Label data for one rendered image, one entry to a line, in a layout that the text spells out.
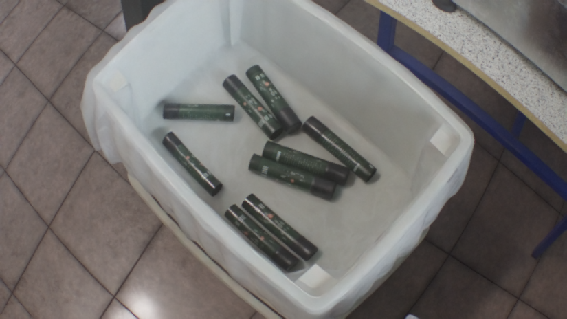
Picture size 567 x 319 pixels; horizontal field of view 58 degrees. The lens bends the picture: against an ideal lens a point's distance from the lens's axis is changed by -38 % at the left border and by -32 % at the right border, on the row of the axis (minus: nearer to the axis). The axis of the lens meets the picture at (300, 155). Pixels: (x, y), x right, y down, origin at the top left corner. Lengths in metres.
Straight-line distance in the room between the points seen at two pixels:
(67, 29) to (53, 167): 0.58
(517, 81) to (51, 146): 1.45
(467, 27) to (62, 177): 1.29
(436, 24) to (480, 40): 0.09
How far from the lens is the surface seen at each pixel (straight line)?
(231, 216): 1.28
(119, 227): 1.83
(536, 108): 1.16
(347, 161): 1.32
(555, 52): 1.10
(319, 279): 1.05
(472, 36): 1.19
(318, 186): 1.30
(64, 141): 2.01
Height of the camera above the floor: 1.68
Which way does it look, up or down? 65 degrees down
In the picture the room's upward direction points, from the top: 2 degrees clockwise
